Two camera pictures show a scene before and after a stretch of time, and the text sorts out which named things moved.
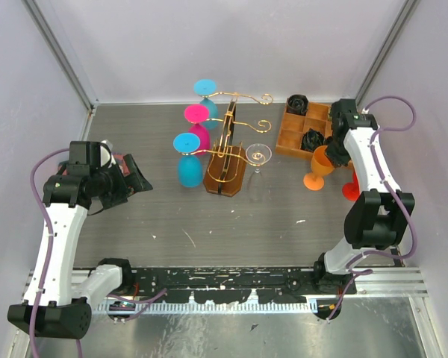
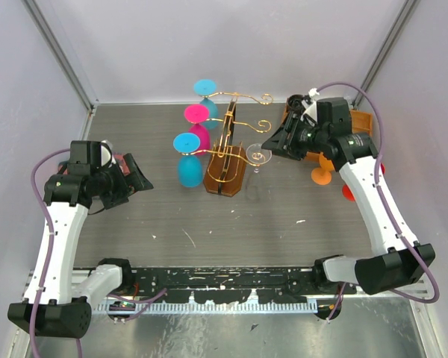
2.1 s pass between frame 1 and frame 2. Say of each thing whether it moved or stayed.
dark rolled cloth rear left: stayed
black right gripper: moved
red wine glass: stayed
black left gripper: stayed
